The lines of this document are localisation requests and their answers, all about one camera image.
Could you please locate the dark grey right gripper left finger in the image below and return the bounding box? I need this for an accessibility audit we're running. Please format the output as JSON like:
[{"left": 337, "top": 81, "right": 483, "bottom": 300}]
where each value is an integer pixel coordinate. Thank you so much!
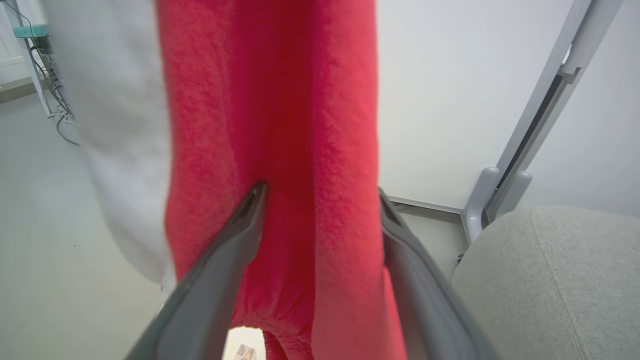
[{"left": 125, "top": 182, "right": 269, "bottom": 360}]

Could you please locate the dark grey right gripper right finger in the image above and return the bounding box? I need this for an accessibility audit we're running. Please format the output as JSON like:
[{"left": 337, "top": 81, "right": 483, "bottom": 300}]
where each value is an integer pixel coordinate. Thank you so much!
[{"left": 378, "top": 187, "right": 501, "bottom": 360}]

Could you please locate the red and white fleece garment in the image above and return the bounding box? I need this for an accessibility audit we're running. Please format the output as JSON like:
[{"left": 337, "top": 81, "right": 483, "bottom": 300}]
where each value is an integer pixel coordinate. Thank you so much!
[{"left": 40, "top": 0, "right": 408, "bottom": 360}]

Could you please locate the cream perforated laundry basket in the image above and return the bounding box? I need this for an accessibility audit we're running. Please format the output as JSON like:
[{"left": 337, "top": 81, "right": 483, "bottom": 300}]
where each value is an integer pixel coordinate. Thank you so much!
[{"left": 222, "top": 326, "right": 266, "bottom": 360}]

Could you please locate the grey partition foot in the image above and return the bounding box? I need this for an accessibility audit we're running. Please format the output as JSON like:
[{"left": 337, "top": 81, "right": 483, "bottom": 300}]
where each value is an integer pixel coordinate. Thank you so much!
[
  {"left": 461, "top": 166, "right": 501, "bottom": 244},
  {"left": 487, "top": 171, "right": 534, "bottom": 222}
]

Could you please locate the grey fabric sofa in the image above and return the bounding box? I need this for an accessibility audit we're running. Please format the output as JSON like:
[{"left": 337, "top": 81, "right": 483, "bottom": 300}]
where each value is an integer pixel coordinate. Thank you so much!
[{"left": 452, "top": 205, "right": 640, "bottom": 360}]

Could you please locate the wide white partition panel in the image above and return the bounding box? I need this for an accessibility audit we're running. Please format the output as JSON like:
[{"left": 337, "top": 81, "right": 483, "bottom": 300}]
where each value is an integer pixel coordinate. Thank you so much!
[{"left": 375, "top": 0, "right": 596, "bottom": 216}]

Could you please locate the narrow white partition panel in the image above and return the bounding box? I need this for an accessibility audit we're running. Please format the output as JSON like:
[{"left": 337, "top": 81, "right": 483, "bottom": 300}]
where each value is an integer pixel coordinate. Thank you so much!
[{"left": 492, "top": 0, "right": 640, "bottom": 221}]

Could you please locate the grey metal table leg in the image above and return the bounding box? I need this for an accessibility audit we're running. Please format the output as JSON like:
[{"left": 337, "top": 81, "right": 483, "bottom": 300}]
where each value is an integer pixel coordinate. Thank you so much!
[{"left": 6, "top": 0, "right": 53, "bottom": 119}]

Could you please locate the teal box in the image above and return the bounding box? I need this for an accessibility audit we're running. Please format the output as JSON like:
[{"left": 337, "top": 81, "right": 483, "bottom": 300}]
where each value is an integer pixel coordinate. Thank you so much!
[{"left": 12, "top": 24, "right": 51, "bottom": 40}]

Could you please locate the white floor cable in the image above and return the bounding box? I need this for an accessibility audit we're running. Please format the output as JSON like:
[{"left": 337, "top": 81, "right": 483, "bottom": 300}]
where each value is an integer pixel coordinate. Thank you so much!
[{"left": 49, "top": 109, "right": 79, "bottom": 127}]

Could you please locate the black floor cable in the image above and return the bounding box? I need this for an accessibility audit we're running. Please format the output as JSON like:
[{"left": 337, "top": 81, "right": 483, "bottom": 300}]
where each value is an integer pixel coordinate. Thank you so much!
[{"left": 2, "top": 0, "right": 81, "bottom": 147}]

